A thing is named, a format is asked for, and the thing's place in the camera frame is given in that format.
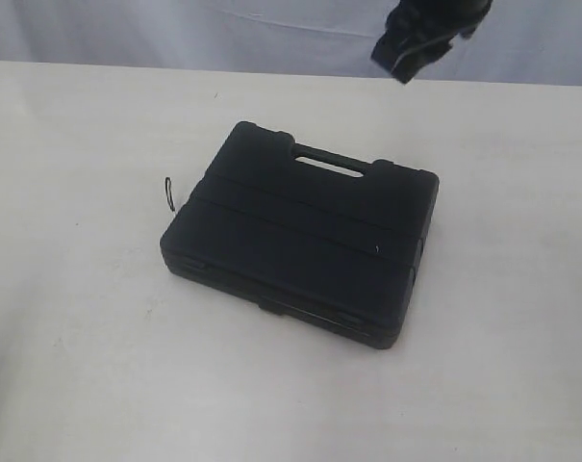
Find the yellow tape measure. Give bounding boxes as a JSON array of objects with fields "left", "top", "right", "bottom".
[{"left": 164, "top": 176, "right": 177, "bottom": 213}]

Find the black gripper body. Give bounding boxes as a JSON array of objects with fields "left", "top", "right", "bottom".
[{"left": 391, "top": 0, "right": 493, "bottom": 39}]

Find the black plastic tool case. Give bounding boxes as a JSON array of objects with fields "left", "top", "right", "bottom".
[{"left": 160, "top": 121, "right": 440, "bottom": 349}]

